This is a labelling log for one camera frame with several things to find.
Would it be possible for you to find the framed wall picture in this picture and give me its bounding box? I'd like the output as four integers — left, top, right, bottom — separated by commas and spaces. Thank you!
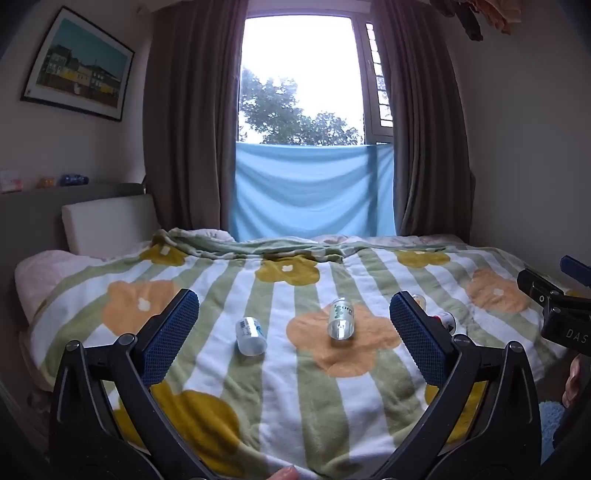
20, 6, 136, 123

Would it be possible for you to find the white blue-label can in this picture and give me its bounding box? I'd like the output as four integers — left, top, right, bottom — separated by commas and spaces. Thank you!
235, 316, 268, 356

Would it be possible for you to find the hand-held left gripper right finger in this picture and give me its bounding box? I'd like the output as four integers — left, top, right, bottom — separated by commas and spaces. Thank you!
369, 290, 542, 480

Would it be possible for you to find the white pillow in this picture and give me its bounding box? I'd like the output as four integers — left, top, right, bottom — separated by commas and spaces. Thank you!
62, 193, 160, 258

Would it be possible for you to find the blue fluffy rug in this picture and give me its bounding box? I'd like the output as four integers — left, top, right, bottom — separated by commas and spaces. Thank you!
537, 400, 567, 463

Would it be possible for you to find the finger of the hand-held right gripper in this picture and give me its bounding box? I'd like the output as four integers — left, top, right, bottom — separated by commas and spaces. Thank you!
560, 256, 591, 291
516, 268, 572, 315

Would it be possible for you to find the light blue cloth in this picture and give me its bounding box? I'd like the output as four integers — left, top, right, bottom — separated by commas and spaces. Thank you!
229, 141, 398, 243

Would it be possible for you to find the brown curtain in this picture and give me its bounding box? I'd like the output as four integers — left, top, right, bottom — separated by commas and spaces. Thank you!
369, 0, 472, 239
142, 0, 250, 243

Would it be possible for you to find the floral striped blanket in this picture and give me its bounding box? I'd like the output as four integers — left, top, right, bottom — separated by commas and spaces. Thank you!
28, 229, 570, 480

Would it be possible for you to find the orange hanging garment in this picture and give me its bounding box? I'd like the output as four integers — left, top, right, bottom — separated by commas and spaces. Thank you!
475, 0, 520, 34

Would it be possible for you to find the tree outside window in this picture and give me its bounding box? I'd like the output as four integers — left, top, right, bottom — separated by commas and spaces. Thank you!
239, 65, 365, 147

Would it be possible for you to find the person's right hand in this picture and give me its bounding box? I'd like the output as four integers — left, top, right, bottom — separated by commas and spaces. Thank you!
562, 355, 584, 409

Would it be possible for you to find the red white can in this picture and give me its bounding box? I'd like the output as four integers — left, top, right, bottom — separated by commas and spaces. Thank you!
433, 311, 458, 335

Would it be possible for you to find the silver green-label can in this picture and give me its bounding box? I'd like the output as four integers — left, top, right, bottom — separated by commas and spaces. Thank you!
327, 298, 356, 341

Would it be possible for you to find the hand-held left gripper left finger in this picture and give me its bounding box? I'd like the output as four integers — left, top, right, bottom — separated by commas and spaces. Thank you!
50, 288, 218, 480

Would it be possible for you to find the dark hanging garment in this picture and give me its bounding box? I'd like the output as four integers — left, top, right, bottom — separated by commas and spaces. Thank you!
431, 0, 485, 42

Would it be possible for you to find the grey headboard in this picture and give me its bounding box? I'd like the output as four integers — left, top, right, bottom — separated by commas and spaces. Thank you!
0, 182, 148, 334

